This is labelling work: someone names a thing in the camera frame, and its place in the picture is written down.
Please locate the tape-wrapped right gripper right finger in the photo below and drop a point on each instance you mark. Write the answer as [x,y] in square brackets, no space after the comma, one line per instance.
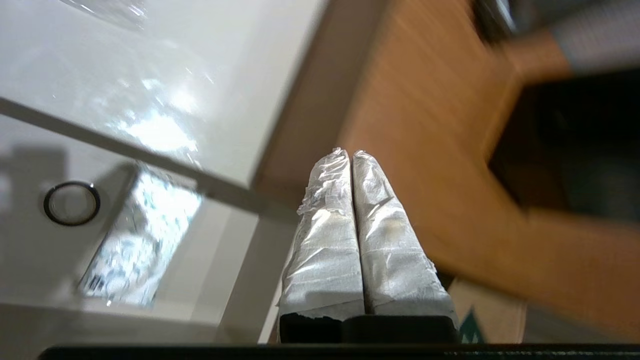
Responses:
[395,260]

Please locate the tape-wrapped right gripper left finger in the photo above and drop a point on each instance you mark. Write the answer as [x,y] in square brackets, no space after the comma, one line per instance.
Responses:
[325,260]

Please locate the black tape roll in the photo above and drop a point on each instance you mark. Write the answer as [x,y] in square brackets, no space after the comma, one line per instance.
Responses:
[47,212]

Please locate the glossy white drawer cabinet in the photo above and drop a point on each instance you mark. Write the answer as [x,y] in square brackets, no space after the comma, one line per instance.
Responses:
[225,60]

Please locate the cardboard box green print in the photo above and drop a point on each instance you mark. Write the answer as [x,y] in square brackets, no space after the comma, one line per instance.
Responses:
[492,315]

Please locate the white patterned tissue pack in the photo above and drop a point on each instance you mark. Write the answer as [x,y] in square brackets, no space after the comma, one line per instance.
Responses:
[145,235]

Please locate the dark glass vase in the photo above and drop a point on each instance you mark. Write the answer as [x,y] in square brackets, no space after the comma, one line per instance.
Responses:
[590,35]

